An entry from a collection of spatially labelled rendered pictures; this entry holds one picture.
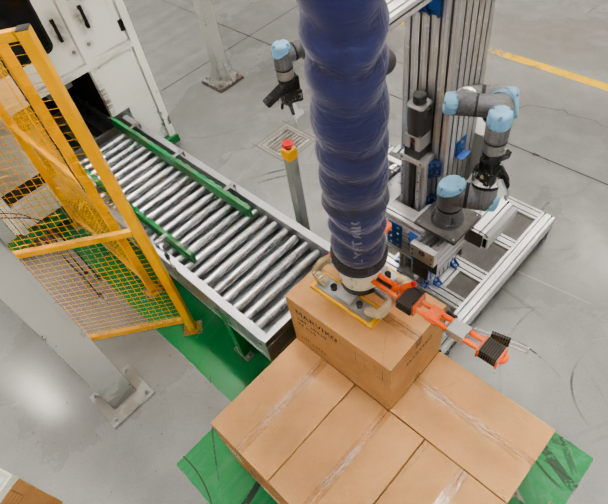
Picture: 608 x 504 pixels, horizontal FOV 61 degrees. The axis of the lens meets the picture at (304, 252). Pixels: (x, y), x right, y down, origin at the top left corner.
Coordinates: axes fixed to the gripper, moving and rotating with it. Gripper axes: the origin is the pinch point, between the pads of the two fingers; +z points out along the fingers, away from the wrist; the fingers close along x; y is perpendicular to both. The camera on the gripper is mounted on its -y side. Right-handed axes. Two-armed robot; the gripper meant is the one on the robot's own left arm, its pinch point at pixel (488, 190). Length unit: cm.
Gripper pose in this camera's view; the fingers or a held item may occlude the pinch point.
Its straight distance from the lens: 198.9
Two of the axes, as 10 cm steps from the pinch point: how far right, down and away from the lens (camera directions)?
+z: 1.3, 6.2, 7.7
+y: -6.9, 6.2, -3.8
